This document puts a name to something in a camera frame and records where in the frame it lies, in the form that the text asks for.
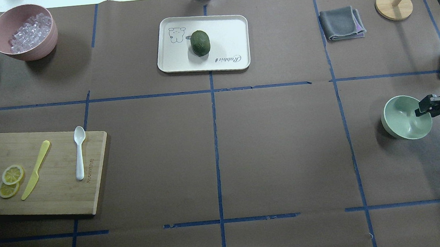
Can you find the light green bowl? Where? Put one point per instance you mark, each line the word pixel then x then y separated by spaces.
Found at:
pixel 400 121

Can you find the white plastic spoon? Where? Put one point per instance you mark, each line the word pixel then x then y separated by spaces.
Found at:
pixel 79 137

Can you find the pink bowl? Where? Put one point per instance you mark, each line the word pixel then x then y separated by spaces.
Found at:
pixel 11 20

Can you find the wooden mug tree stand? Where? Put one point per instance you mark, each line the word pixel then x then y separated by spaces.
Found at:
pixel 395 10

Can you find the grey folded cloth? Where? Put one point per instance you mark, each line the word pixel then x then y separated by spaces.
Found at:
pixel 342 23

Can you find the white rabbit tray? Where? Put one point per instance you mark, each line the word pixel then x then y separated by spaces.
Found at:
pixel 228 34

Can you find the green avocado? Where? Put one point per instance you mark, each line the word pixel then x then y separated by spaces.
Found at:
pixel 200 43

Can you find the bamboo cutting board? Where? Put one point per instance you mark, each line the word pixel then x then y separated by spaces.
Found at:
pixel 57 191

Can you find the clear ice cubes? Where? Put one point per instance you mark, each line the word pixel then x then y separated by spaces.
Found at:
pixel 33 31

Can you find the yellow plastic knife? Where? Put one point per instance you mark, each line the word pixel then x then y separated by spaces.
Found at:
pixel 31 184

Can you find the upper lemon slice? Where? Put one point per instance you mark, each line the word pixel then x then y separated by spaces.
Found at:
pixel 12 175

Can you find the lemon slice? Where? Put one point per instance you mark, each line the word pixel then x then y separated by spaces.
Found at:
pixel 8 191
pixel 12 175

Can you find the lower lemon slice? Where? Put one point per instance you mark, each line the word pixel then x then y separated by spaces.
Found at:
pixel 8 191

